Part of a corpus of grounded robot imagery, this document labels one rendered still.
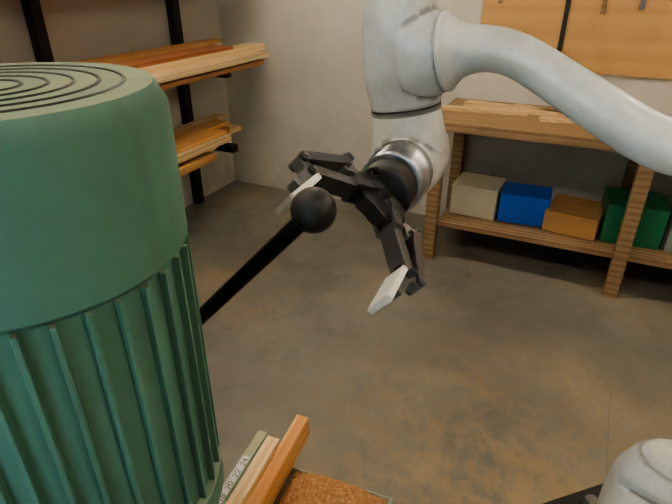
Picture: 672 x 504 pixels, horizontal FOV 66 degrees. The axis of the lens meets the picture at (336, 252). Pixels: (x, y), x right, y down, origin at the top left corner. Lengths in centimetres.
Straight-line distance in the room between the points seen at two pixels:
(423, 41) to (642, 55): 276
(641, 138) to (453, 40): 25
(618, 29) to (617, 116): 270
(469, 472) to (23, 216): 191
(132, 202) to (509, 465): 194
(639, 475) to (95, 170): 87
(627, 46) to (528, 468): 229
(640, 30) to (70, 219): 328
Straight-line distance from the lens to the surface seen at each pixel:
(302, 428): 84
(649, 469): 97
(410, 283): 58
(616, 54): 341
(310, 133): 402
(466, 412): 225
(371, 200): 61
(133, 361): 30
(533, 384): 245
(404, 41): 72
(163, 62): 312
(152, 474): 36
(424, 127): 75
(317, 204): 37
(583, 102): 71
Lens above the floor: 156
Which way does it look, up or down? 28 degrees down
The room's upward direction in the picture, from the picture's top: straight up
